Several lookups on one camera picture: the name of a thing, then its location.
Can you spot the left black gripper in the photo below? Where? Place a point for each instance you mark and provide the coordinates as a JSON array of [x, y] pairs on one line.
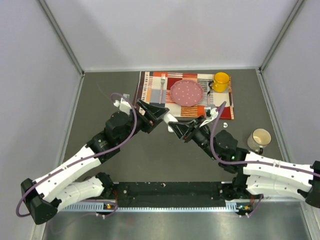
[[149, 123]]

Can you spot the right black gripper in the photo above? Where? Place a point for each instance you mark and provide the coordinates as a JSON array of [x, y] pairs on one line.
[[181, 129]]

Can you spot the white charging case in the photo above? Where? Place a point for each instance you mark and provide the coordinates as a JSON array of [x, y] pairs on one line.
[[170, 129]]

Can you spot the white earbud case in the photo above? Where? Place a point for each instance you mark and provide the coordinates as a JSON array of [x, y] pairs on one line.
[[168, 117]]

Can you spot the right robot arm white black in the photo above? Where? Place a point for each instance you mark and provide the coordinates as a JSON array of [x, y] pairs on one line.
[[255, 174]]

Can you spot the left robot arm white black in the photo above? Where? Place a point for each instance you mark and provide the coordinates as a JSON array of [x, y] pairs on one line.
[[45, 196]]

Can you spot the patchwork colourful placemat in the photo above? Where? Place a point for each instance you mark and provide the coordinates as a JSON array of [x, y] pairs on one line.
[[148, 89]]

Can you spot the pink dotted plate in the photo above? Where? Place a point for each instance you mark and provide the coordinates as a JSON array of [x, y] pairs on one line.
[[186, 93]]

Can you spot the yellow mug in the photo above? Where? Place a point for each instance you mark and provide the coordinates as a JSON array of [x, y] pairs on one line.
[[220, 82]]

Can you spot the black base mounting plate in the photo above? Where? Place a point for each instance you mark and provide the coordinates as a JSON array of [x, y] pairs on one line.
[[174, 194]]

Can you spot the beige ceramic mug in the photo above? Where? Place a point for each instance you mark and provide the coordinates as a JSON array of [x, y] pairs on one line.
[[258, 140]]

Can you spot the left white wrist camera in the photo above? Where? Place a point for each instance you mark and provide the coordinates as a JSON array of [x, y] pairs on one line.
[[122, 104]]

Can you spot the pink handled fork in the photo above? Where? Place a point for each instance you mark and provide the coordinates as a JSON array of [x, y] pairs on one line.
[[162, 82]]

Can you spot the grey slotted cable duct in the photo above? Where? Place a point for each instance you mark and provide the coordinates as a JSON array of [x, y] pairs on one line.
[[103, 207]]

